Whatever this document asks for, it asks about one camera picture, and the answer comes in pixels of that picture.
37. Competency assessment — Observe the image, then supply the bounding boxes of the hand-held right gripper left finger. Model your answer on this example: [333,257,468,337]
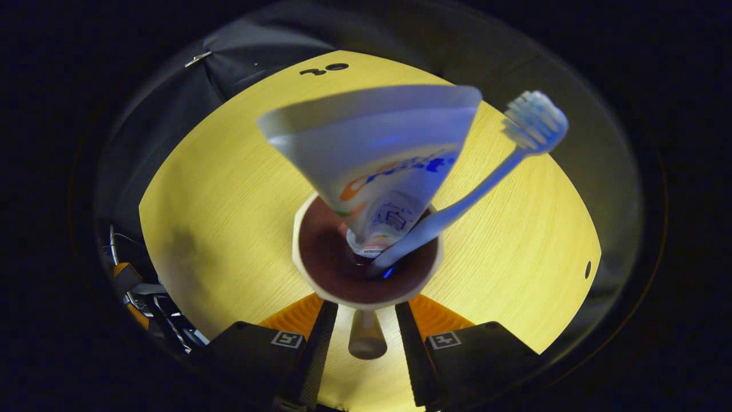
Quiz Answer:
[189,295,339,410]

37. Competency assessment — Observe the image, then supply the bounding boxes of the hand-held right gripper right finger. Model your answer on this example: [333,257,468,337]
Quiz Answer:
[395,295,541,410]

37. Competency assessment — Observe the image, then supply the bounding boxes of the beige cup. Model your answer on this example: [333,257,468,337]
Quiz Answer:
[292,192,444,360]

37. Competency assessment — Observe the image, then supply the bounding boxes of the white toothbrush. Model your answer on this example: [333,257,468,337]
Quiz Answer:
[366,90,570,279]

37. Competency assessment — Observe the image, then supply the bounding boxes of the white toothpaste tube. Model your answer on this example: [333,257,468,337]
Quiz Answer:
[256,85,483,258]

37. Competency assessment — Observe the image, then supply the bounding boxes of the black backdrop cloth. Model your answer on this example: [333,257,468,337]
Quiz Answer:
[94,0,644,344]

